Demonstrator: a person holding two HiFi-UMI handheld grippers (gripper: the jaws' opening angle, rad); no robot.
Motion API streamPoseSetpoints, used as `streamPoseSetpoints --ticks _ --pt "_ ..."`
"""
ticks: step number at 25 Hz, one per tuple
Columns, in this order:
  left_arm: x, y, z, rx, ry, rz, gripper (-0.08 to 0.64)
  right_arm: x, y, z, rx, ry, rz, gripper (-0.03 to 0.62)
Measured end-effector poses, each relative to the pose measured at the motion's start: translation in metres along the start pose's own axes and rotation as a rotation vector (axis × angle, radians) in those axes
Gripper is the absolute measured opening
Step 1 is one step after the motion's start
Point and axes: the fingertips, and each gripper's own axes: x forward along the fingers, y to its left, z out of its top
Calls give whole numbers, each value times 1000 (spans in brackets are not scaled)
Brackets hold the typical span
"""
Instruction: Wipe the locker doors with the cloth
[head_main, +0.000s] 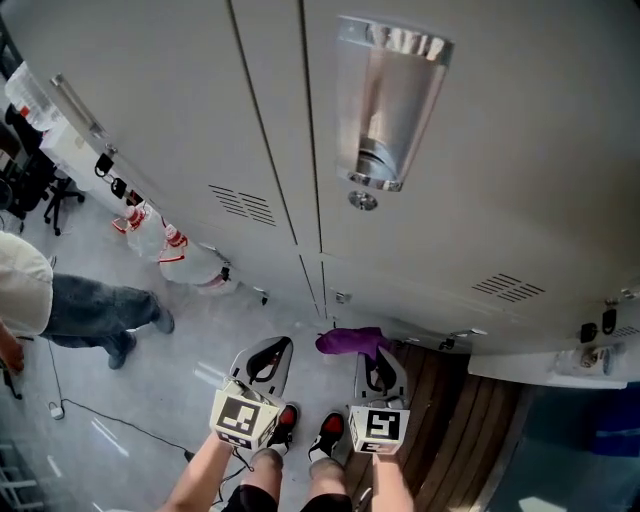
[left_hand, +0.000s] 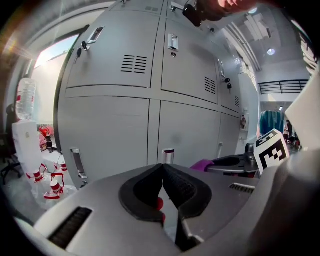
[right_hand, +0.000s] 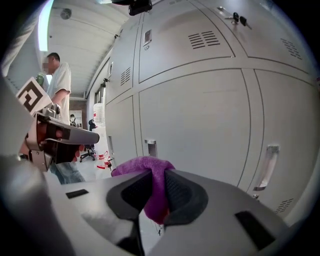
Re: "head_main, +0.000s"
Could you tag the large red-capped water bottle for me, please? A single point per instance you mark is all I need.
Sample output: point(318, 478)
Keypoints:
point(192, 265)
point(140, 232)

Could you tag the person's left leg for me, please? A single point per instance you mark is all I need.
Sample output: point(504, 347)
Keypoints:
point(262, 470)

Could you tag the person's right leg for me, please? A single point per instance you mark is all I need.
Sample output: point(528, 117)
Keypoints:
point(326, 475)

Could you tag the person's left forearm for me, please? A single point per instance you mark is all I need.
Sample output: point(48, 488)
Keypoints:
point(200, 475)

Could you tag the clear plastic bottle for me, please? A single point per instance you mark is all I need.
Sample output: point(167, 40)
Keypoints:
point(592, 357)

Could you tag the black office chair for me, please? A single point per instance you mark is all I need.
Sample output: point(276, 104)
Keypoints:
point(57, 197)

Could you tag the person's red-black shoe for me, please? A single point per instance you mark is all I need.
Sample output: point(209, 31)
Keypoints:
point(286, 425)
point(327, 435)

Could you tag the white box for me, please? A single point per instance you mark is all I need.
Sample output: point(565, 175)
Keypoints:
point(62, 145)

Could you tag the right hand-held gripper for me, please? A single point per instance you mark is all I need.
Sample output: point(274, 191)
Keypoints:
point(378, 424)

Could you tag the grey locker frame post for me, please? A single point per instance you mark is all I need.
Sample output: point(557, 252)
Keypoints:
point(280, 125)

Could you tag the white power adapter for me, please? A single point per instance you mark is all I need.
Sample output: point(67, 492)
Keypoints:
point(56, 410)

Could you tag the person's black shorts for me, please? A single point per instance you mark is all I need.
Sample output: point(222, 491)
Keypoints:
point(260, 500)

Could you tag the brown wooden plank board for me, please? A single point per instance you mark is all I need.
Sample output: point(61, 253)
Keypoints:
point(450, 410)

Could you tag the person's right red-black shoe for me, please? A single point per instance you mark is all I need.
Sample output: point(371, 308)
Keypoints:
point(327, 435)

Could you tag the black padlock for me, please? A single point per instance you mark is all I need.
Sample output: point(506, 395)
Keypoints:
point(609, 320)
point(118, 187)
point(588, 332)
point(103, 165)

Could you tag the white shelf board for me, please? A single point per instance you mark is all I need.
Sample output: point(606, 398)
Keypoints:
point(540, 372)

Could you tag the person's leg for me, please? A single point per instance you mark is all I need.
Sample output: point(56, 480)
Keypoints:
point(326, 475)
point(262, 470)

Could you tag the dark blue glass panel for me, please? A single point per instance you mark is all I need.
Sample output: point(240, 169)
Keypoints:
point(585, 450)

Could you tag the short grey locker door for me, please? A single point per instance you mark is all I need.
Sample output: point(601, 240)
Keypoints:
point(260, 277)
point(410, 312)

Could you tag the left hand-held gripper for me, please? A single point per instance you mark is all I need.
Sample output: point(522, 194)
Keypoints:
point(244, 418)

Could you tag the purple cloth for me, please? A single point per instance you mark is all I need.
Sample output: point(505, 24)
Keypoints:
point(350, 340)

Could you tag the person's left red-black shoe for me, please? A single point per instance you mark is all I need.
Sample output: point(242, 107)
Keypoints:
point(286, 425)

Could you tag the round chrome door lock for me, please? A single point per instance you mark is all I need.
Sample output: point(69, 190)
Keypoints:
point(363, 200)

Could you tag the pack of clear water bottles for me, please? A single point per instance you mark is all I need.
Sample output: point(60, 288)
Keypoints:
point(30, 97)

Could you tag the person's right forearm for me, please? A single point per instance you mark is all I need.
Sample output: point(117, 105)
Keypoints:
point(392, 482)

